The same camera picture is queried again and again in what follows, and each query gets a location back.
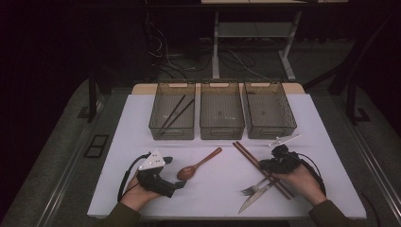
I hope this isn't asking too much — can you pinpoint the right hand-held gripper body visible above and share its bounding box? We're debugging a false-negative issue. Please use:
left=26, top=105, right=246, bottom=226
left=268, top=133, right=303, bottom=174

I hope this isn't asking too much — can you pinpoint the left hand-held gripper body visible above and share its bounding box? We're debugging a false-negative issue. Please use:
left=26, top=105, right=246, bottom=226
left=137, top=149, right=178, bottom=199

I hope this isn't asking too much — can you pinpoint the brown wooden spoon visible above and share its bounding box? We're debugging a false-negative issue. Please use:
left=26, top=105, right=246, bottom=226
left=176, top=147, right=223, bottom=182

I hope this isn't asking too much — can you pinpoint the brown wooden chopstick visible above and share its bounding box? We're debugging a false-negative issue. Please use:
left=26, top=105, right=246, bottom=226
left=232, top=141, right=291, bottom=201
left=235, top=140, right=296, bottom=199

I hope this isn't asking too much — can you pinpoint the steel fork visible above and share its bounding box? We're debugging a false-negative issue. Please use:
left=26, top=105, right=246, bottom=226
left=240, top=177, right=272, bottom=197

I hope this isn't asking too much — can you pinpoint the smoky translucent plastic bin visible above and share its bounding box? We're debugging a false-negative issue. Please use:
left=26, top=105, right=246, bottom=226
left=148, top=82, right=197, bottom=141
left=200, top=82, right=246, bottom=141
left=244, top=81, right=298, bottom=140

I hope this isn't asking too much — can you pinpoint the black chopstick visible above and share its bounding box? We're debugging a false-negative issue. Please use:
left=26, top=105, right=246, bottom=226
left=165, top=98, right=196, bottom=129
left=161, top=94, right=187, bottom=129

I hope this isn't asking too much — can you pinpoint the person's left hand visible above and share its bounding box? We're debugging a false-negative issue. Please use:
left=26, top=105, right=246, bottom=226
left=120, top=172, right=164, bottom=212

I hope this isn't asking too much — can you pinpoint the person's right hand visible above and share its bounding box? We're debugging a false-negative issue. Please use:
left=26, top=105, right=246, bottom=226
left=273, top=164, right=327, bottom=207

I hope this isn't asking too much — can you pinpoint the white table cover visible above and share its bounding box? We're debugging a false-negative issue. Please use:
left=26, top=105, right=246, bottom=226
left=87, top=93, right=368, bottom=220

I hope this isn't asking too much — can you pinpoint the steel serrated knife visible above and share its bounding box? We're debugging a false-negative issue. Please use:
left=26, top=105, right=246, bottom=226
left=237, top=181, right=280, bottom=215

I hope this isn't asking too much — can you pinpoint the black metal stand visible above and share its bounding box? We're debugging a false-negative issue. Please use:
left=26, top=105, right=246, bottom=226
left=77, top=67, right=105, bottom=124
left=302, top=12, right=401, bottom=126

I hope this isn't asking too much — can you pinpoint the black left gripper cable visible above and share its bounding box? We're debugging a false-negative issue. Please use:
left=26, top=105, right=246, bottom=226
left=116, top=152, right=151, bottom=202

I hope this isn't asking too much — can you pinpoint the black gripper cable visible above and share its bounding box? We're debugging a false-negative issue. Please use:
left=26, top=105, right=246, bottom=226
left=116, top=152, right=151, bottom=202
left=297, top=152, right=328, bottom=197

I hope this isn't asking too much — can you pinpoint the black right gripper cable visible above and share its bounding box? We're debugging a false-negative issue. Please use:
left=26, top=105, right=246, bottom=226
left=297, top=152, right=328, bottom=197

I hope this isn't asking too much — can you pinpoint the metal floor rail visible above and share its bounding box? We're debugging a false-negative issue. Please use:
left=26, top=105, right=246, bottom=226
left=341, top=119, right=401, bottom=218
left=39, top=94, right=107, bottom=227

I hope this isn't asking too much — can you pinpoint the black floor cable bundle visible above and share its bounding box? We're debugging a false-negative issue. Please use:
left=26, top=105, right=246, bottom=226
left=145, top=12, right=216, bottom=79

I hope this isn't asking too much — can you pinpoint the white floor cable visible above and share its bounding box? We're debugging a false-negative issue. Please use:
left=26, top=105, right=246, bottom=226
left=226, top=48, right=272, bottom=81

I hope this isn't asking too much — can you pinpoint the white metal desk frame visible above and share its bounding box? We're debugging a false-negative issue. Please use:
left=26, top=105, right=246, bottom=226
left=201, top=0, right=349, bottom=82

